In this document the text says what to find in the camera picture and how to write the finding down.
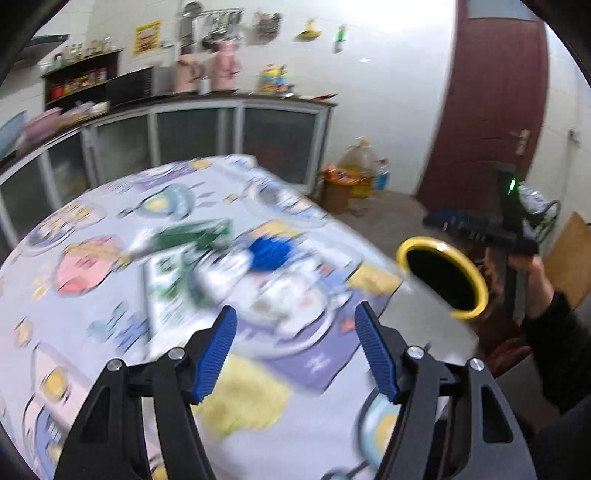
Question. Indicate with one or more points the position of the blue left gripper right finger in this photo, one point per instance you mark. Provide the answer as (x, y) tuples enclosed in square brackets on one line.
[(382, 364)]

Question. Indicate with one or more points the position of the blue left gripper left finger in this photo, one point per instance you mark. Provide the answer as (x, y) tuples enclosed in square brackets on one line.
[(217, 343)]

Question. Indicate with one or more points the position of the white green milk carton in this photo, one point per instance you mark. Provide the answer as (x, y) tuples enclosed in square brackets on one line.
[(170, 300)]

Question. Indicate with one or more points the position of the white tissue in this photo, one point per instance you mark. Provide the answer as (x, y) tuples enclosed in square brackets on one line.
[(217, 272), (289, 306)]

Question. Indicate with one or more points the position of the blue cloth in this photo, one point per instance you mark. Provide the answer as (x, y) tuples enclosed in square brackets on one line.
[(269, 254)]

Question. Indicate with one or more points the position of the person's right forearm black sleeve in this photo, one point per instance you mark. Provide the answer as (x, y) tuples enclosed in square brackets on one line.
[(560, 346)]

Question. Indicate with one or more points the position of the yellow rimmed black trash bin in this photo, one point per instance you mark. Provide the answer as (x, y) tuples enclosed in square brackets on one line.
[(448, 272)]

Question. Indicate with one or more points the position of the grey glass-front kitchen cabinet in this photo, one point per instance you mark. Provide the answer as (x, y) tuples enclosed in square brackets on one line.
[(287, 136)]

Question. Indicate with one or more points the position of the person's right hand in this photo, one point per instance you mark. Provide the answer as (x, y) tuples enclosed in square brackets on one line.
[(540, 291)]

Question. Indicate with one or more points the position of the dark wooden stool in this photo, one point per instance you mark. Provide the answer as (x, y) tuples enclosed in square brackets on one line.
[(541, 215)]

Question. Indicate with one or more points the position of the brown wooden door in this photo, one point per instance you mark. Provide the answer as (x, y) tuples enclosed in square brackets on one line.
[(494, 107)]

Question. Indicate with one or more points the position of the cartoon printed tablecloth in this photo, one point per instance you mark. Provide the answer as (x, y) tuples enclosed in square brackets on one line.
[(301, 408)]

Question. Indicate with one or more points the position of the small clear water bottle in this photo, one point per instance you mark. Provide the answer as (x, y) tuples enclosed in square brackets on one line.
[(383, 175)]

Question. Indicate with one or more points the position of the large cooking oil jug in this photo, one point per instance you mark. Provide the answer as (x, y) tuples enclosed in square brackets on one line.
[(362, 163)]

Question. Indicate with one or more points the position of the colourful detergent bottles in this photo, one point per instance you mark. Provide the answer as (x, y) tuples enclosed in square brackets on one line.
[(273, 79)]

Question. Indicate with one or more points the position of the black microwave oven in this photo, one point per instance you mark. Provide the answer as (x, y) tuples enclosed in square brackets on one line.
[(140, 84)]

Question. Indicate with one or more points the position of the beige thermos flask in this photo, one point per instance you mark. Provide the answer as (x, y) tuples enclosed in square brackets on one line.
[(187, 72)]

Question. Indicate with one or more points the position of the pink thermos flask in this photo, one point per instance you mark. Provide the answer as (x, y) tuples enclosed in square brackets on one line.
[(225, 66)]

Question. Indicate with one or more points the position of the pink plastic basin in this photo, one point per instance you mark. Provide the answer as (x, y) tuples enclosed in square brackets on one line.
[(42, 126)]

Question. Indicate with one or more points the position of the black spice shelf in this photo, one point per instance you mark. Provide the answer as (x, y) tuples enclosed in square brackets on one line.
[(81, 81)]

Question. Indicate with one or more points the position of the hanging utensil rack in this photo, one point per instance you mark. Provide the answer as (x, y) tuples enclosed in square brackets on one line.
[(204, 30)]

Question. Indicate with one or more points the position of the green wall bottle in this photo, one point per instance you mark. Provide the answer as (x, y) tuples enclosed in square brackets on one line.
[(341, 39)]

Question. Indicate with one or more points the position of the yellow wall poster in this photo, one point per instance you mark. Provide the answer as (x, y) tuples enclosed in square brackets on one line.
[(147, 38)]

